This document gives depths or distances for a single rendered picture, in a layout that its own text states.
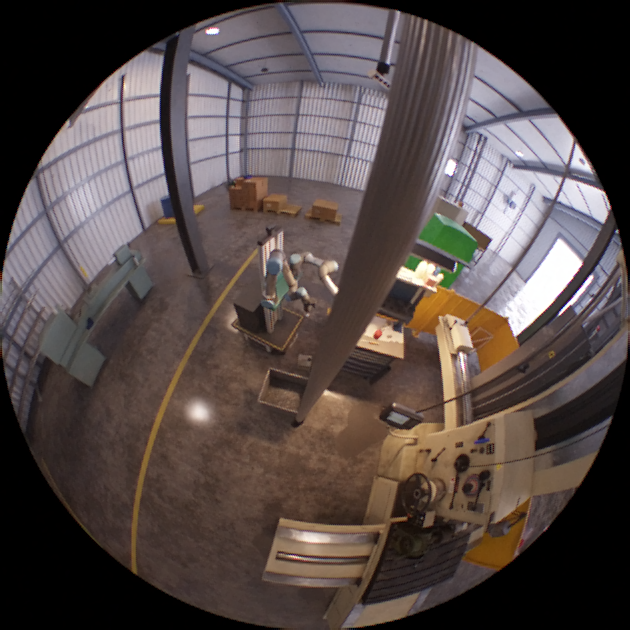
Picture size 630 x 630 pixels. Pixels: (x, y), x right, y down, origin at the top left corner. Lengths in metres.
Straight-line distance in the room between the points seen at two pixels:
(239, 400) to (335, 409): 1.34
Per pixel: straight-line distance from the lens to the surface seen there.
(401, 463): 2.42
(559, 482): 2.03
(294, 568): 2.51
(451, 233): 4.17
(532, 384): 2.07
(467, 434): 1.62
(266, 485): 2.73
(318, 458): 2.67
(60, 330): 4.26
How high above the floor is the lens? 2.62
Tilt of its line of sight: 52 degrees down
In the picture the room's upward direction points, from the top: 12 degrees clockwise
